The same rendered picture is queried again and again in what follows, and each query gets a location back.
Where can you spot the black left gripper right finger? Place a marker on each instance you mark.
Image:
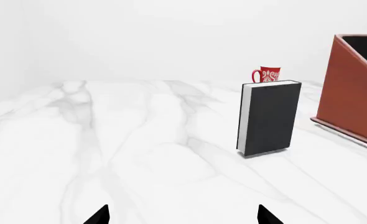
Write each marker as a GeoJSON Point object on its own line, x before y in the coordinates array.
{"type": "Point", "coordinates": [266, 217]}

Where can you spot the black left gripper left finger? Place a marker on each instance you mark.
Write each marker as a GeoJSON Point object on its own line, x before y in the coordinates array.
{"type": "Point", "coordinates": [101, 217]}

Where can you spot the black hardcover book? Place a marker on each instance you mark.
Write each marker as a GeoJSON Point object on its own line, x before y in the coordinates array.
{"type": "Point", "coordinates": [272, 116]}

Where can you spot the brown leather caddy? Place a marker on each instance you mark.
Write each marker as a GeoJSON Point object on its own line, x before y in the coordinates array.
{"type": "Point", "coordinates": [346, 93]}

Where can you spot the red patterned mug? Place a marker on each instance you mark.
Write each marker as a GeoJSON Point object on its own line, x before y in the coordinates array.
{"type": "Point", "coordinates": [269, 74]}

